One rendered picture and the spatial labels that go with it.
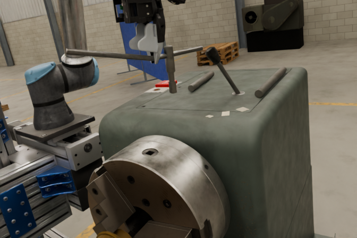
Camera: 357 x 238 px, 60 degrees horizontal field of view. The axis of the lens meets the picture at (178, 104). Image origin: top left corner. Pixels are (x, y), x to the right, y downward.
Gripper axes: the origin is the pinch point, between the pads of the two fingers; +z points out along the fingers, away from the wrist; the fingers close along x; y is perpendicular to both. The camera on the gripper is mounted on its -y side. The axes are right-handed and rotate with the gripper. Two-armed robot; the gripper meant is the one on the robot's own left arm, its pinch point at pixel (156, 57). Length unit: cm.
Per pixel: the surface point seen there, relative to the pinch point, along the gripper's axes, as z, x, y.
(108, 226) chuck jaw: 28.2, 12.0, 21.7
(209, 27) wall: 92, -837, -710
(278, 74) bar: 12.4, 1.6, -41.6
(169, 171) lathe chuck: 19.2, 16.4, 9.3
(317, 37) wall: 136, -501, -863
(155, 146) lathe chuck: 17.2, 8.7, 7.6
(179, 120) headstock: 15.9, 2.9, -2.8
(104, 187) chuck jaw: 23.1, 6.4, 19.5
